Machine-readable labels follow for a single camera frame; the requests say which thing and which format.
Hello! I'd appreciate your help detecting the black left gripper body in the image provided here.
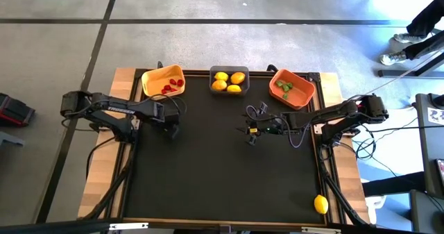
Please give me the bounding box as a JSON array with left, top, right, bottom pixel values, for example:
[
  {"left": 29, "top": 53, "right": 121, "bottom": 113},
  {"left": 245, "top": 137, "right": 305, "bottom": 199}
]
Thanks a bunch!
[{"left": 162, "top": 105, "right": 182, "bottom": 127}]

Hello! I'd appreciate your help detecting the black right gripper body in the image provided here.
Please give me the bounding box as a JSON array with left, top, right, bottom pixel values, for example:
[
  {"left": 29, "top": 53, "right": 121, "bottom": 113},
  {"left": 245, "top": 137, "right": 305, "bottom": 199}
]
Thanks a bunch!
[{"left": 246, "top": 120, "right": 289, "bottom": 136}]

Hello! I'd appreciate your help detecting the orange plastic basket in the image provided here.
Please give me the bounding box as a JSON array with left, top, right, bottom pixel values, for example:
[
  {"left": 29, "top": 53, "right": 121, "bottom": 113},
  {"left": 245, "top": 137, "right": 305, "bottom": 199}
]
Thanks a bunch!
[{"left": 268, "top": 69, "right": 316, "bottom": 110}]

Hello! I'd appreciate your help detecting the yellow plastic basket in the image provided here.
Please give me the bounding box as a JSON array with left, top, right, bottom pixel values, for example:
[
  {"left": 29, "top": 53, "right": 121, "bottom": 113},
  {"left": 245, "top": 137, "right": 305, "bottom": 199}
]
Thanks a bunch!
[{"left": 141, "top": 64, "right": 187, "bottom": 101}]

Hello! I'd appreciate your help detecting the black table mat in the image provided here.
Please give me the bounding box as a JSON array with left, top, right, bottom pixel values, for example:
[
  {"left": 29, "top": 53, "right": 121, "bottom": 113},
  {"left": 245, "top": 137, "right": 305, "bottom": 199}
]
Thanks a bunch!
[{"left": 123, "top": 74, "right": 328, "bottom": 225}]

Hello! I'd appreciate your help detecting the grey plastic basket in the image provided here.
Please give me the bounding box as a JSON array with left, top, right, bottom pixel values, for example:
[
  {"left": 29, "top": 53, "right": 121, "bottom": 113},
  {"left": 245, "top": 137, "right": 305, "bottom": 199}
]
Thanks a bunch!
[{"left": 209, "top": 65, "right": 250, "bottom": 97}]

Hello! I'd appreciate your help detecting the white floor object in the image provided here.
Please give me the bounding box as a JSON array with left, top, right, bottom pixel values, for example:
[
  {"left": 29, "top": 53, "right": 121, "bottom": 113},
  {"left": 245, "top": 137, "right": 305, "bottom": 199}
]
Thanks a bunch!
[{"left": 360, "top": 194, "right": 386, "bottom": 224}]

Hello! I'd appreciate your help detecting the black beam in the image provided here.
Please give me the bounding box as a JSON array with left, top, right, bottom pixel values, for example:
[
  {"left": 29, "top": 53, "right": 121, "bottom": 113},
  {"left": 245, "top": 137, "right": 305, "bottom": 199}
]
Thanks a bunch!
[{"left": 362, "top": 171, "right": 427, "bottom": 197}]

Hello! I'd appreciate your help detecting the person's shoe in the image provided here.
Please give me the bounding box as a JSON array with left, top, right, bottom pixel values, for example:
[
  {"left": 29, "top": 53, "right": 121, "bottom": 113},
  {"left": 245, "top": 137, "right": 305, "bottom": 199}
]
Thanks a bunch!
[
  {"left": 393, "top": 32, "right": 426, "bottom": 44},
  {"left": 379, "top": 50, "right": 407, "bottom": 67}
]

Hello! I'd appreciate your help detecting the thin grey rod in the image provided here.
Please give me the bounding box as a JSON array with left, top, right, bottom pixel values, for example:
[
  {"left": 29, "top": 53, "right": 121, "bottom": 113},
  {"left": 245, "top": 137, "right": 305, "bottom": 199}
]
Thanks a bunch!
[{"left": 360, "top": 49, "right": 444, "bottom": 98}]

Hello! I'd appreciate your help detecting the black desk base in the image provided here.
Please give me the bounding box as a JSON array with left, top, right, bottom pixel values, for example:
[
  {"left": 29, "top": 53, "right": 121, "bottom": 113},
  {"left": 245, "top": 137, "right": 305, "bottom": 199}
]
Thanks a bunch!
[{"left": 377, "top": 51, "right": 444, "bottom": 78}]

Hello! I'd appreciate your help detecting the black red case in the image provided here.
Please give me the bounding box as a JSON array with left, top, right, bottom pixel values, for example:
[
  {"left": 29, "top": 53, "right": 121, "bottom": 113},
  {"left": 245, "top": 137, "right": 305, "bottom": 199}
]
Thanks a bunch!
[{"left": 0, "top": 92, "right": 36, "bottom": 128}]

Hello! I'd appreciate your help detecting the grey floor object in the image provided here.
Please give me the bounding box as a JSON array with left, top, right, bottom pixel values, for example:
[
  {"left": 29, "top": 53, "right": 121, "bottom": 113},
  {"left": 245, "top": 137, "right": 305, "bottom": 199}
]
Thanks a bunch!
[{"left": 0, "top": 131, "right": 27, "bottom": 147}]

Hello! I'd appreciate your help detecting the dark grey desk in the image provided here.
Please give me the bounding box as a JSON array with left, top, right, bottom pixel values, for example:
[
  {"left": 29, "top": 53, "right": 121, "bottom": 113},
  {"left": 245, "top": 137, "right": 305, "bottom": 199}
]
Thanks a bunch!
[{"left": 414, "top": 92, "right": 444, "bottom": 197}]

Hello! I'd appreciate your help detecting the white printed paper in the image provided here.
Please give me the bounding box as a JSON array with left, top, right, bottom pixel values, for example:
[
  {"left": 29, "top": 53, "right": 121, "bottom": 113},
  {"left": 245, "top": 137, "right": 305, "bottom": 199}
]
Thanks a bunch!
[{"left": 427, "top": 107, "right": 444, "bottom": 122}]

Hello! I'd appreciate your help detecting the dark grey box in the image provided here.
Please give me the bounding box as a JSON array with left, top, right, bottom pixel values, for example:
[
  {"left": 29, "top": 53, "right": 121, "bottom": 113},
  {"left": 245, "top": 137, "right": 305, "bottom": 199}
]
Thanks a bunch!
[{"left": 409, "top": 188, "right": 444, "bottom": 234}]

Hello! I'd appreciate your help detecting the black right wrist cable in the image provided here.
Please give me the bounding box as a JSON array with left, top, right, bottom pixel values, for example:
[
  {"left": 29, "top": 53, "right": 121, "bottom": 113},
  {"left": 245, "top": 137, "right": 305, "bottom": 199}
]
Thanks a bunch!
[{"left": 245, "top": 104, "right": 313, "bottom": 149}]

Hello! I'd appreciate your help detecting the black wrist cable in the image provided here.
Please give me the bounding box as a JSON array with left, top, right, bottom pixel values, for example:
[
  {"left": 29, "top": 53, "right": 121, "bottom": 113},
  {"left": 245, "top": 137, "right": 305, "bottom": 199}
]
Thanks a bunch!
[
  {"left": 147, "top": 93, "right": 188, "bottom": 117},
  {"left": 245, "top": 104, "right": 313, "bottom": 149}
]

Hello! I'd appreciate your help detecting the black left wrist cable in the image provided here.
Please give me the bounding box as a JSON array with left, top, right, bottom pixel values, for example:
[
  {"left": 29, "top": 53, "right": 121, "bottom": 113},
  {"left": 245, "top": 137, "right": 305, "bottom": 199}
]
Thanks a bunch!
[{"left": 147, "top": 93, "right": 188, "bottom": 117}]

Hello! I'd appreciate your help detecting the black frame strut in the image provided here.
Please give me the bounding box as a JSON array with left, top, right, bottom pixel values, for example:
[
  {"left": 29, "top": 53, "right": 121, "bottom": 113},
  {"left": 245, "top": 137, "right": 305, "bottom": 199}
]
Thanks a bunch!
[
  {"left": 318, "top": 150, "right": 368, "bottom": 226},
  {"left": 83, "top": 147, "right": 138, "bottom": 221}
]

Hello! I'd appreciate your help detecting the white metal bracket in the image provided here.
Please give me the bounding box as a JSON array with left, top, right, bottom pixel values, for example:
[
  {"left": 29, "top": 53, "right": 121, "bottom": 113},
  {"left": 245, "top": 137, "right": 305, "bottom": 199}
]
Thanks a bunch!
[
  {"left": 108, "top": 222, "right": 149, "bottom": 231},
  {"left": 300, "top": 226, "right": 343, "bottom": 234}
]

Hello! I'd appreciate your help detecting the black floor cable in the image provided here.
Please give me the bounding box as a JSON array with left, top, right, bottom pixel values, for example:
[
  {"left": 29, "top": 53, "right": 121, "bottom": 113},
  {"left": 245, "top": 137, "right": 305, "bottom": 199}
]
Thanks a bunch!
[{"left": 367, "top": 124, "right": 444, "bottom": 134}]

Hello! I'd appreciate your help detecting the black frame bar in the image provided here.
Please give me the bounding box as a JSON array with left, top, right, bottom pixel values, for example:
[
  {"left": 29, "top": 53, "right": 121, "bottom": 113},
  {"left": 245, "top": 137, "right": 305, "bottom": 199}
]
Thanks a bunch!
[{"left": 0, "top": 219, "right": 117, "bottom": 234}]

